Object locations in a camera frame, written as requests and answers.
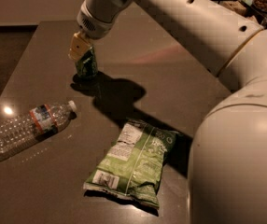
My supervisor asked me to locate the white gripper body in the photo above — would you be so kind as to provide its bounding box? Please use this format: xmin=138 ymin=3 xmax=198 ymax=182
xmin=77 ymin=3 xmax=112 ymax=40

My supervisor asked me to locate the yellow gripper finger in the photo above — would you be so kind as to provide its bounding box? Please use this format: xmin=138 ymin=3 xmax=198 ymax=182
xmin=68 ymin=32 xmax=92 ymax=61

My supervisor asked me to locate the green soda can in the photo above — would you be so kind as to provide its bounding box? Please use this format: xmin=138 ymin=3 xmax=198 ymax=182
xmin=76 ymin=46 xmax=98 ymax=80

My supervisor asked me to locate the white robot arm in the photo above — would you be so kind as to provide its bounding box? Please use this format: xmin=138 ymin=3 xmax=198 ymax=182
xmin=69 ymin=0 xmax=267 ymax=224

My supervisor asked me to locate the green jalapeno chip bag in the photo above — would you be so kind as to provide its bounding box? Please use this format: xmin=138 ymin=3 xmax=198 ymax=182
xmin=83 ymin=119 xmax=177 ymax=209

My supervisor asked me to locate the clear plastic water bottle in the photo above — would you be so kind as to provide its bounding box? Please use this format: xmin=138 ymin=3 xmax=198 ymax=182
xmin=0 ymin=101 xmax=77 ymax=161

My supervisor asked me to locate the black wire basket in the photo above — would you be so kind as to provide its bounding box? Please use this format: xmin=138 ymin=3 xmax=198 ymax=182
xmin=214 ymin=0 xmax=263 ymax=24

